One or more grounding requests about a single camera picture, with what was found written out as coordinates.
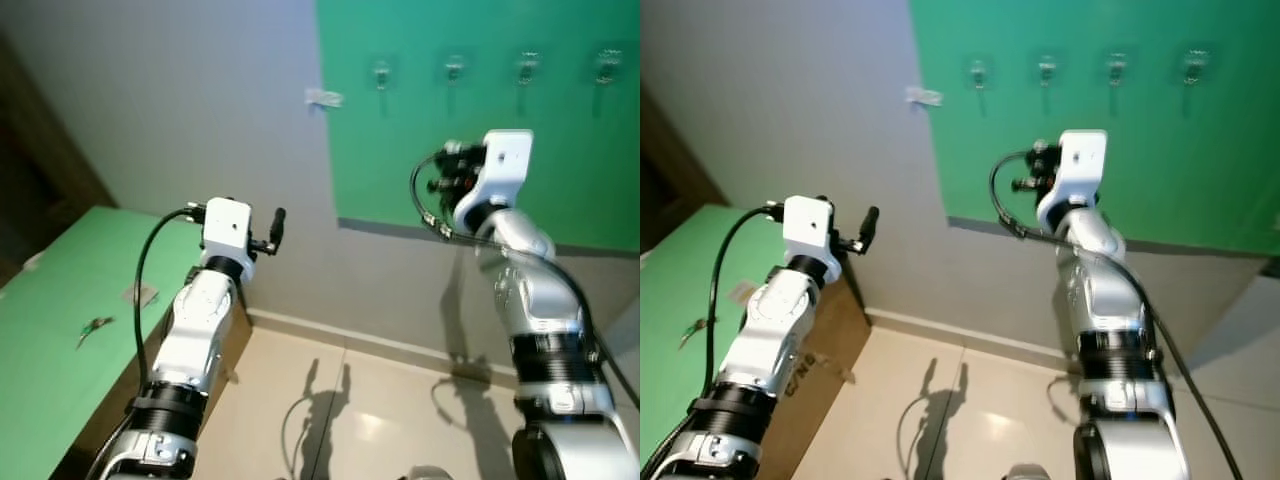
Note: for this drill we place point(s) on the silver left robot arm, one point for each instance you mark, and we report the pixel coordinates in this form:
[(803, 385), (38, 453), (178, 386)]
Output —
[(190, 350), (770, 340)]

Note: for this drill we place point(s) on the white hook package card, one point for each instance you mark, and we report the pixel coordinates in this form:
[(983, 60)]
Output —
[(740, 292), (140, 294)]

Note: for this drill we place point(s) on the brown cardboard box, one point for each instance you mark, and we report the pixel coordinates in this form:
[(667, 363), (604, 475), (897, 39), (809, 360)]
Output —
[(235, 340), (830, 340)]

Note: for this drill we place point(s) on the white tape piece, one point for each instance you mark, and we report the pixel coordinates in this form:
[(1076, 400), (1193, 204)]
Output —
[(923, 95), (323, 97)]

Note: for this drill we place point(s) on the light green table sheet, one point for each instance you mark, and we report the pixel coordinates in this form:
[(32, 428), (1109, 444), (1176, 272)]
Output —
[(60, 290), (680, 270)]

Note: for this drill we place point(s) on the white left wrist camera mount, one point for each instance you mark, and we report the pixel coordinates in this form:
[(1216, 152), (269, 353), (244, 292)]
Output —
[(812, 226), (227, 228)]

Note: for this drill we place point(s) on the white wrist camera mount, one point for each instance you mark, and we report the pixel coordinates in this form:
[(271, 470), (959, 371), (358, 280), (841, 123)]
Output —
[(505, 165), (227, 228), (812, 226), (1083, 162)]

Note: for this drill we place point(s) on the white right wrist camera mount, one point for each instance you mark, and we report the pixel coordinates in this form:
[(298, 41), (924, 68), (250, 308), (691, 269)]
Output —
[(505, 165), (1083, 162)]

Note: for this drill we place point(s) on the dark green wall sheet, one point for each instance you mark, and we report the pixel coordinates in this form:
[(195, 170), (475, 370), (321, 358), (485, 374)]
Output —
[(540, 150), (1180, 150)]

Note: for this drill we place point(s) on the clear adhesive wall hook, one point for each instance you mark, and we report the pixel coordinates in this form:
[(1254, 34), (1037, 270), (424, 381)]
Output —
[(979, 74), (1117, 68), (1195, 66), (528, 68), (381, 75), (455, 69), (608, 66), (1047, 69)]

